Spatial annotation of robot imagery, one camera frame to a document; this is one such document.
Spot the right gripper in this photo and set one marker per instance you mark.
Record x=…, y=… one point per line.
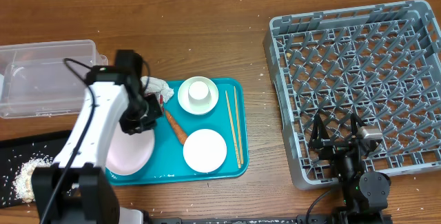
x=320, y=138

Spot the orange carrot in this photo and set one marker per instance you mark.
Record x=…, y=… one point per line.
x=178, y=130

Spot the left wooden chopstick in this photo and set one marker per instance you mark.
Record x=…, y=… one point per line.
x=233, y=130

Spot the white saucer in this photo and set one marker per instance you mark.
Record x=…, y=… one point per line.
x=194, y=107

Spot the wooden chopstick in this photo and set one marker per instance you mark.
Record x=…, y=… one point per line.
x=238, y=127
x=233, y=130

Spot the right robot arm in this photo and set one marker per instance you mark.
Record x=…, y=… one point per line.
x=364, y=192

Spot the white tissue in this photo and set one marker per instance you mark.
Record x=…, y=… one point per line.
x=158, y=87

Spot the small white plate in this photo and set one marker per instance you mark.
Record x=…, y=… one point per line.
x=205, y=151

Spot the rice and peanut pile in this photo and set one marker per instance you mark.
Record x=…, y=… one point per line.
x=22, y=183

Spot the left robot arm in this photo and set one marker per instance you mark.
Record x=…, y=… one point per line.
x=74, y=189

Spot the grey dishwasher rack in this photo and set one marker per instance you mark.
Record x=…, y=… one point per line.
x=380, y=62

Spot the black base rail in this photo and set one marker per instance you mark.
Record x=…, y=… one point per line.
x=300, y=219

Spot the clear plastic bin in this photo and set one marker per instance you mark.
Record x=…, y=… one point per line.
x=35, y=82

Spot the black tray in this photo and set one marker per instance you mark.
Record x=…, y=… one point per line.
x=15, y=152

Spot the right wooden chopstick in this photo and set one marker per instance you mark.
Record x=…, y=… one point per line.
x=238, y=127

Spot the white cup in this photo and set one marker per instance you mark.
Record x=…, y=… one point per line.
x=198, y=91

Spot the large white plate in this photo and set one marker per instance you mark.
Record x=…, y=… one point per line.
x=129, y=153

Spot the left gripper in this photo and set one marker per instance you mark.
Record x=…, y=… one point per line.
x=154, y=111

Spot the teal plastic tray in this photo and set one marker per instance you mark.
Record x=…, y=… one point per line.
x=167, y=164

